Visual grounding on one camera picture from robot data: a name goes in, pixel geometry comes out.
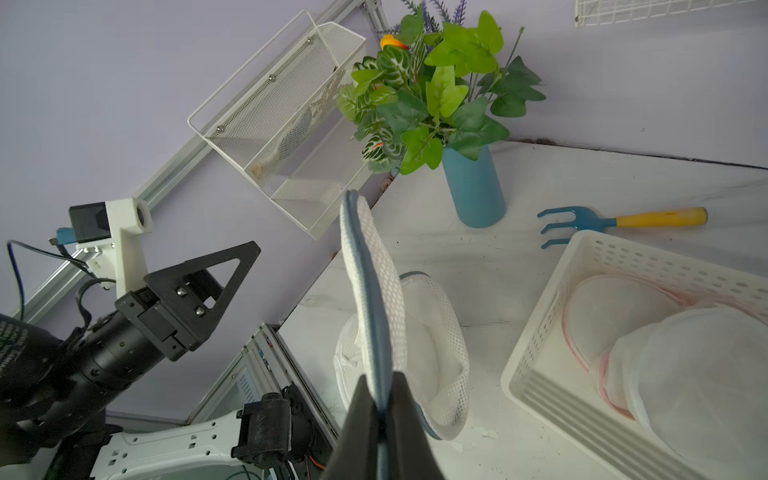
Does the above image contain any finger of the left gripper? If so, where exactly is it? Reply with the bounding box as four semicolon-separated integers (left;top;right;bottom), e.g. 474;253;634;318
144;241;261;351

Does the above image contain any white mesh wall shelf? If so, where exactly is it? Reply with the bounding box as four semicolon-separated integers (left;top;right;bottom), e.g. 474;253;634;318
187;10;370;240

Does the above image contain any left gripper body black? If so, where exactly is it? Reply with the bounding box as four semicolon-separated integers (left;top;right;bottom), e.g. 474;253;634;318
65;278;192;408

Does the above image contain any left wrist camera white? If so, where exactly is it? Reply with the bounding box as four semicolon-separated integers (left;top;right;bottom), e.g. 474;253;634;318
55;198;153;298

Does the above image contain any teal vase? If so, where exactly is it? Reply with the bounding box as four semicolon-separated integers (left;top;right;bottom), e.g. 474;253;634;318
442;146;506;229

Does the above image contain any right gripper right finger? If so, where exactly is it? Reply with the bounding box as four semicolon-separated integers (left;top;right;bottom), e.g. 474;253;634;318
380;372;444;480

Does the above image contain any pink trimmed laundry bag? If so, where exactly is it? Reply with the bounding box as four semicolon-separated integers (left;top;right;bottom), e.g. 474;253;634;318
560;274;697;421

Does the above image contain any white plastic basket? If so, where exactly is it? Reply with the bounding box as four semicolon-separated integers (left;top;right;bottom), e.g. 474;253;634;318
501;231;767;479

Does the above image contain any artificial green plant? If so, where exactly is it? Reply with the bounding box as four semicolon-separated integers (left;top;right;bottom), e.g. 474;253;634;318
337;1;546;175

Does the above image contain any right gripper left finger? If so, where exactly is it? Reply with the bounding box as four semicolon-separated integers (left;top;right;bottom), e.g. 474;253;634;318
322;375;380;480

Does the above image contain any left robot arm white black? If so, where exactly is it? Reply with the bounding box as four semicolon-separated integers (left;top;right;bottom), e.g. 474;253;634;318
1;242;337;479

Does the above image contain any white wire wall basket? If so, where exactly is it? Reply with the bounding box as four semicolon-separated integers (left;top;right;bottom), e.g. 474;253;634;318
574;0;752;28

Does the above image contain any blue yellow garden fork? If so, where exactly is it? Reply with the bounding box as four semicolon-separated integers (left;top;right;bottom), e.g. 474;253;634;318
537;206;709;234

